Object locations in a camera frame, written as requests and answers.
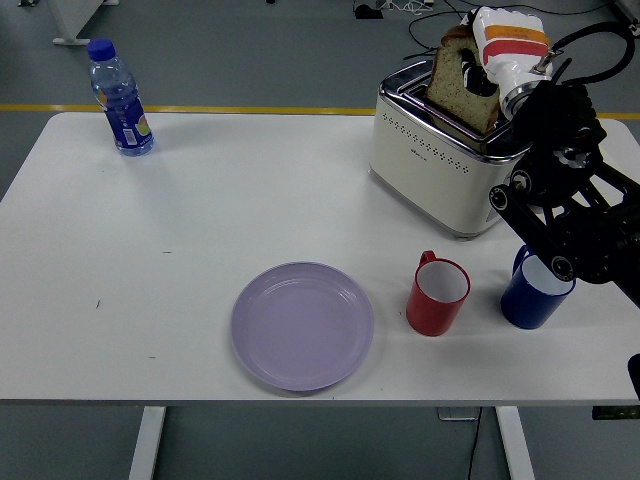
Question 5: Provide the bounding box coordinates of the bread slice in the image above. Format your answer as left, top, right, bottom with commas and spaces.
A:
424, 24, 502, 136

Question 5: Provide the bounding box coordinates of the grey under-table bracket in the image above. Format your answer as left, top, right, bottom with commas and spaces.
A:
437, 405, 482, 421

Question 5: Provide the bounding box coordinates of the clear water bottle blue label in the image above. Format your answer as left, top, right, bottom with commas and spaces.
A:
85, 38, 156, 158

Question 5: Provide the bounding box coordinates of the white cable bundle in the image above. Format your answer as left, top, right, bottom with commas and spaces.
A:
379, 0, 436, 14

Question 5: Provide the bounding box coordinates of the black floor cable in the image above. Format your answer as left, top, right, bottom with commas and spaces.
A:
407, 0, 469, 61

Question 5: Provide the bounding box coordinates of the black cable under table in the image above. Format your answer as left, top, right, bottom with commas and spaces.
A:
464, 407, 482, 480

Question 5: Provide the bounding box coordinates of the blue mug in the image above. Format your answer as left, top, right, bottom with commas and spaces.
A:
501, 244, 577, 330

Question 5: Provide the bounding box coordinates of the red mug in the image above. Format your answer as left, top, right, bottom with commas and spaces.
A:
405, 249, 472, 338

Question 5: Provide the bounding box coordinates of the black table control box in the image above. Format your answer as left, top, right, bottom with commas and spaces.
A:
592, 405, 640, 420

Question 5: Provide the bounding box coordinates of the white table leg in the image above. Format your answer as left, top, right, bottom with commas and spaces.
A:
128, 405, 168, 480
494, 405, 536, 480

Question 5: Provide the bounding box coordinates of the cream and chrome toaster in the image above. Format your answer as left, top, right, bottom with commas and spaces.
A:
368, 59, 536, 242

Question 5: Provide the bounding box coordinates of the white background desk leg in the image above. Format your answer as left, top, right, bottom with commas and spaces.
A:
52, 0, 121, 47

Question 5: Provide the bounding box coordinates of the purple plate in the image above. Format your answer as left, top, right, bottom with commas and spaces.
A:
229, 261, 376, 393

